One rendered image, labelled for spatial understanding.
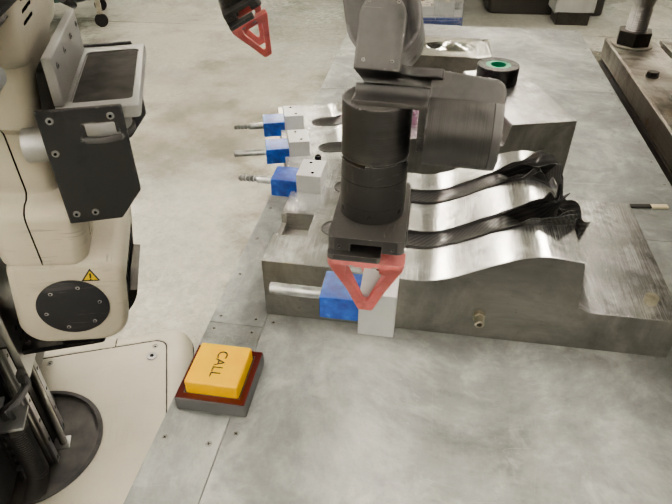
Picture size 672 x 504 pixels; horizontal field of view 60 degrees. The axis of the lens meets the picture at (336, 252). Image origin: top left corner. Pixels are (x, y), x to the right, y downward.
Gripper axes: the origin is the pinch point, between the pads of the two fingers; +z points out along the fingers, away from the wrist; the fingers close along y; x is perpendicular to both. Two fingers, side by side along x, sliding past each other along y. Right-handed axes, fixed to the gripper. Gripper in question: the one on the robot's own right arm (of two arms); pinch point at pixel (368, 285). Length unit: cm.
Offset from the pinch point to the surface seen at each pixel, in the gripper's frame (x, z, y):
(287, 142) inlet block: 19, 8, 46
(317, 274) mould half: 7.1, 7.7, 10.1
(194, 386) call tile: 17.9, 12.4, -5.3
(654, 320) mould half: -32.7, 9.3, 10.1
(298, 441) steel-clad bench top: 5.9, 15.4, -8.3
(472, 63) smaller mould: -15, 9, 96
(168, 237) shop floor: 90, 95, 129
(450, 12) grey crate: -17, 68, 379
